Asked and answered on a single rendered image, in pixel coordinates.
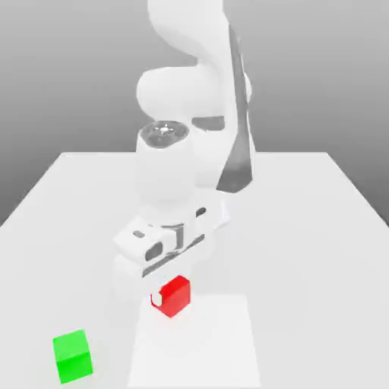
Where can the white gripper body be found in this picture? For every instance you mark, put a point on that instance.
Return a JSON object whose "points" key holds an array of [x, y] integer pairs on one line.
{"points": [[182, 258]]}

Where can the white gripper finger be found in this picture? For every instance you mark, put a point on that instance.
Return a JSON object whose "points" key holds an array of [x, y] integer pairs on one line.
{"points": [[157, 296]]}

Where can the small red cube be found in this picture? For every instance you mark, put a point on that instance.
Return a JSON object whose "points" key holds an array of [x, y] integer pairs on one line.
{"points": [[176, 296]]}

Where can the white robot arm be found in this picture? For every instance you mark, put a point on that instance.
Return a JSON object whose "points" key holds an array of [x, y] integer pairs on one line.
{"points": [[165, 170]]}

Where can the small green cube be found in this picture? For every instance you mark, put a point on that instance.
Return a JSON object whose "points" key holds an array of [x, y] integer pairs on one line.
{"points": [[73, 355]]}

